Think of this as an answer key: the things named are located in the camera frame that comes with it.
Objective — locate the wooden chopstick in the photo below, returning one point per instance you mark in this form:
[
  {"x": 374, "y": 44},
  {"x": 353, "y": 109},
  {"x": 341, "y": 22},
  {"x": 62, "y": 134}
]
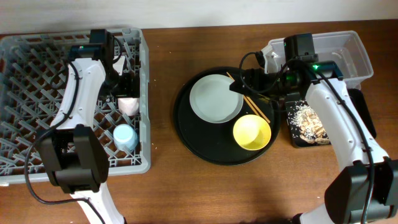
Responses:
[
  {"x": 262, "y": 115},
  {"x": 251, "y": 105}
]

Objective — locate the black rectangular tray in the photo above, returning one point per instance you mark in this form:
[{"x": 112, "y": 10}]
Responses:
[{"x": 359, "y": 103}]

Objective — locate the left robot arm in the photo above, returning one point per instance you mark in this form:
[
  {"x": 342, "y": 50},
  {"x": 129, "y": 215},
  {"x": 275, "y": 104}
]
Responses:
[{"x": 73, "y": 157}]

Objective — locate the clear plastic bin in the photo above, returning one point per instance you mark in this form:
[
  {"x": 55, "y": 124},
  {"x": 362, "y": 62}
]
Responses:
[{"x": 345, "y": 48}]

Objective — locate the yellow bowl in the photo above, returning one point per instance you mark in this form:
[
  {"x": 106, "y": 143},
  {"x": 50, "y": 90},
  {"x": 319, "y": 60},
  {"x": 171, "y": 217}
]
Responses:
[{"x": 252, "y": 132}]

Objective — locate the grey dishwasher rack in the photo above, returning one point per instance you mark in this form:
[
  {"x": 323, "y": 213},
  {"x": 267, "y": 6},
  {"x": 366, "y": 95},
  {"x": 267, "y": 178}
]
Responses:
[{"x": 31, "y": 95}]

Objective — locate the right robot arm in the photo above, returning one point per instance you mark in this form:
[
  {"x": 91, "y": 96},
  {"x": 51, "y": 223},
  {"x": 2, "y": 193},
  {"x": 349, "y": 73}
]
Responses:
[{"x": 313, "y": 67}]

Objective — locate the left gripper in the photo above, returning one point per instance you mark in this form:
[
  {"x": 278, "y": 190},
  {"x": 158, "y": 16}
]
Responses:
[{"x": 131, "y": 89}]

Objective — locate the round black tray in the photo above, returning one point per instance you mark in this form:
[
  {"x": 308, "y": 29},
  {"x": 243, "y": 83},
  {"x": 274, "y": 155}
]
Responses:
[{"x": 215, "y": 142}]

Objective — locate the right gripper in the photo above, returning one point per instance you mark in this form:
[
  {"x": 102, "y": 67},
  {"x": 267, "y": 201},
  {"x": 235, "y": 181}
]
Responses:
[{"x": 252, "y": 74}]

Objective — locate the food scraps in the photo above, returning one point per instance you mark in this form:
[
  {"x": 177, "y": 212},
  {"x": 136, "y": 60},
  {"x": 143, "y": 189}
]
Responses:
[{"x": 306, "y": 127}]

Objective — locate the grey plate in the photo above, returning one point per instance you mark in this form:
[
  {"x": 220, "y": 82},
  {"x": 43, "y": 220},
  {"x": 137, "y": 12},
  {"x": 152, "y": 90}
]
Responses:
[{"x": 212, "y": 101}]

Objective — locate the blue cup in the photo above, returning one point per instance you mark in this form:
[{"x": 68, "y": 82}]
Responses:
[{"x": 125, "y": 137}]

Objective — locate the pink cup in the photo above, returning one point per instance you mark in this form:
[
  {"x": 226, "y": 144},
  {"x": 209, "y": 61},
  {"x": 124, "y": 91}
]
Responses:
[{"x": 128, "y": 106}]

